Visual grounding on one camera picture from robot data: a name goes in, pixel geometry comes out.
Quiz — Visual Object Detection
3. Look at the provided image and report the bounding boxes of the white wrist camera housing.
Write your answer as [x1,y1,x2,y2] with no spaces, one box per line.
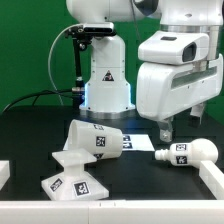
[138,31,209,65]

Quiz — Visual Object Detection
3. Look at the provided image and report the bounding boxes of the grey camera cable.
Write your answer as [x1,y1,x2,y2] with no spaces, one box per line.
[47,25,78,107]

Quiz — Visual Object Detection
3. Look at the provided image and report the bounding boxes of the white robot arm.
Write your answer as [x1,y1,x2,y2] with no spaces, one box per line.
[66,0,223,142]

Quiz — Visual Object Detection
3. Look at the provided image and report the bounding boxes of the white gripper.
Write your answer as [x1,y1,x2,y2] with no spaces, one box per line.
[136,55,223,142]

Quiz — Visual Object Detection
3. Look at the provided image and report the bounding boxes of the white front rail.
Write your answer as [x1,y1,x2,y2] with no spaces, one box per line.
[0,200,224,224]

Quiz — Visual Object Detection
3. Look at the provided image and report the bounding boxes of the white lamp base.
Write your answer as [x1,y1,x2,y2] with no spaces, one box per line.
[41,149,109,201]

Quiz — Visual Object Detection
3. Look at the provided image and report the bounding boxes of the white lamp bulb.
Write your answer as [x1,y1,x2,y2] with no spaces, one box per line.
[155,138,218,168]

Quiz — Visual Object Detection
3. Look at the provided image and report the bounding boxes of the black camera on stand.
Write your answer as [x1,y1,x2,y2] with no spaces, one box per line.
[64,21,118,95]

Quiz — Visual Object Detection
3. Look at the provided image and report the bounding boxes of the white lamp shade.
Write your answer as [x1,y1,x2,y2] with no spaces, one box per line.
[65,120,123,159]

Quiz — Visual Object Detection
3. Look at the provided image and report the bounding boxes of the black cables on table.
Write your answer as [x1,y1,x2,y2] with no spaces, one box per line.
[1,88,81,114]

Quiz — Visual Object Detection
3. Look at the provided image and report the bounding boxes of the white paper with tags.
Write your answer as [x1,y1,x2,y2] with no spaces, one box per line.
[64,134,154,153]

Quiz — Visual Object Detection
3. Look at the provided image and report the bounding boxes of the white left rail block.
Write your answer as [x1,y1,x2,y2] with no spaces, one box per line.
[0,160,10,190]

